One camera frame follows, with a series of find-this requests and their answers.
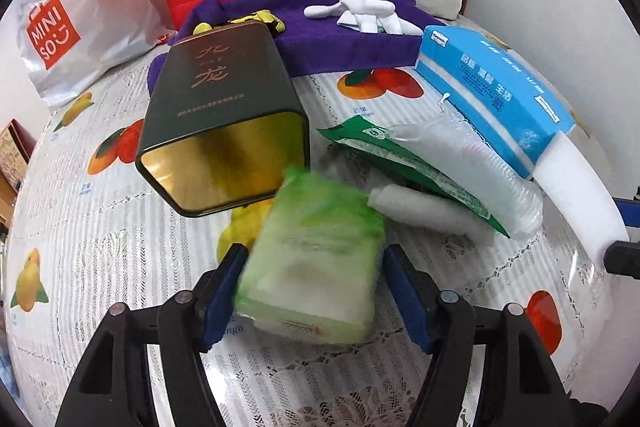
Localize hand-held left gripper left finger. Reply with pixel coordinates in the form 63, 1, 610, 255
54, 243, 251, 427

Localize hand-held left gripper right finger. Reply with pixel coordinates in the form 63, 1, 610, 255
382, 243, 583, 427

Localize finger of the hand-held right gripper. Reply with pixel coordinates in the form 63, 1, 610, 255
602, 241, 640, 280
615, 196, 640, 224

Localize white foam sheet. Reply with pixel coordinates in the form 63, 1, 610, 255
532, 129, 631, 265

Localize green tissue pack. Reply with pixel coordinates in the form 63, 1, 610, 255
234, 164, 387, 347

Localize purple fabric tray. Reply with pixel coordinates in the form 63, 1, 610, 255
147, 0, 448, 95

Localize green plastic packet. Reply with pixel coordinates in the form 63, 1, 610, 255
316, 114, 512, 239

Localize clear plastic cup stack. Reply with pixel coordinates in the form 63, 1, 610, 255
390, 117, 545, 243

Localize dark green tin box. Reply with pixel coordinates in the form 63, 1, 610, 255
135, 23, 310, 219

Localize blue tissue pack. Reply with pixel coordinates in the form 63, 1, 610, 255
414, 25, 576, 182

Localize white gloves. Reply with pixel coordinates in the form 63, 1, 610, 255
304, 0, 426, 36

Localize white plastic shopping bag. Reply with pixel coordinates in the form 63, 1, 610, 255
9, 0, 176, 108

